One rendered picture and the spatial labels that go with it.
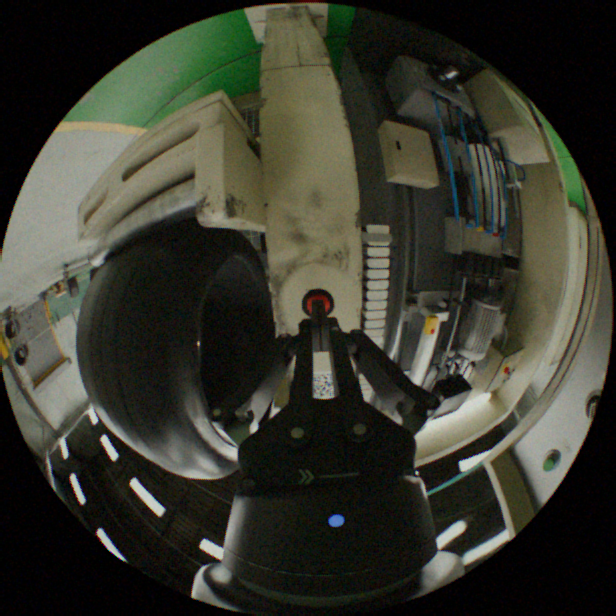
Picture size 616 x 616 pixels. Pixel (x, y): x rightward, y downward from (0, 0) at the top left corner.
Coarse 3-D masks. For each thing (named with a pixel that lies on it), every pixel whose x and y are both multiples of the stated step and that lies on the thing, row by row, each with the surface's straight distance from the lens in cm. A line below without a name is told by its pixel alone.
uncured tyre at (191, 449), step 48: (144, 240) 28; (192, 240) 26; (240, 240) 39; (96, 288) 33; (144, 288) 21; (192, 288) 23; (240, 288) 66; (96, 336) 26; (144, 336) 20; (192, 336) 22; (240, 336) 73; (96, 384) 29; (144, 384) 21; (192, 384) 22; (240, 384) 71; (144, 432) 24; (192, 432) 24
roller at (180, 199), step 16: (176, 192) 22; (192, 192) 20; (144, 208) 26; (160, 208) 23; (176, 208) 22; (192, 208) 21; (128, 224) 29; (144, 224) 26; (160, 224) 25; (112, 240) 34; (128, 240) 31; (96, 256) 41
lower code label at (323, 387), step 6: (318, 372) 32; (324, 372) 32; (330, 372) 32; (318, 378) 33; (324, 378) 33; (330, 378) 33; (318, 384) 34; (324, 384) 34; (330, 384) 34; (318, 390) 35; (324, 390) 35; (330, 390) 35; (318, 396) 36; (324, 396) 36; (330, 396) 37
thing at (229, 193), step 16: (208, 128) 18; (224, 128) 17; (208, 144) 17; (224, 144) 16; (240, 144) 20; (208, 160) 16; (224, 160) 15; (240, 160) 19; (256, 160) 24; (208, 176) 15; (224, 176) 15; (240, 176) 18; (256, 176) 23; (208, 192) 15; (224, 192) 14; (240, 192) 17; (256, 192) 22; (208, 208) 14; (224, 208) 14; (240, 208) 16; (256, 208) 21; (208, 224) 15; (224, 224) 16; (240, 224) 18; (256, 224) 21
